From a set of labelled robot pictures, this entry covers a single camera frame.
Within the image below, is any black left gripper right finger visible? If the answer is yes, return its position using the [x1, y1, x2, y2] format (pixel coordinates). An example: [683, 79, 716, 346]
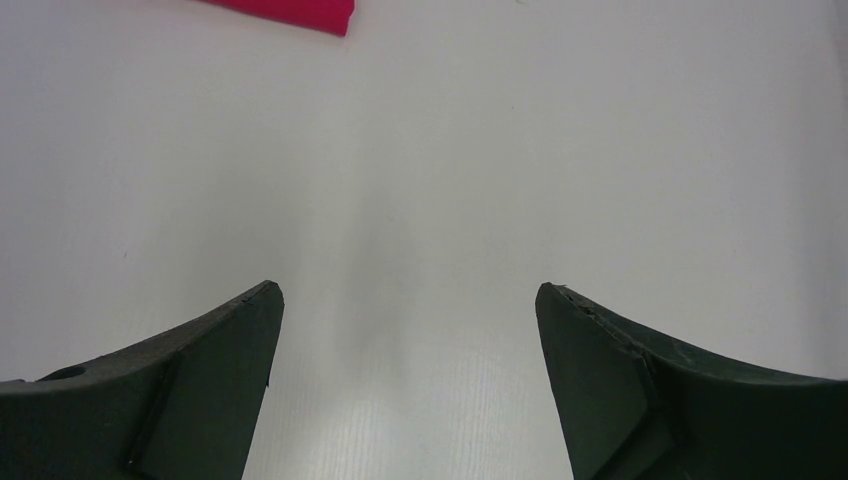
[535, 283, 847, 479]

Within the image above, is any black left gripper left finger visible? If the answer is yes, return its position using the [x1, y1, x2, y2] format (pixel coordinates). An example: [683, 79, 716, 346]
[1, 281, 284, 479]

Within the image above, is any folded red t shirt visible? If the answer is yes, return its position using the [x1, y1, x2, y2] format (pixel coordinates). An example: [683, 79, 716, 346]
[206, 0, 356, 37]

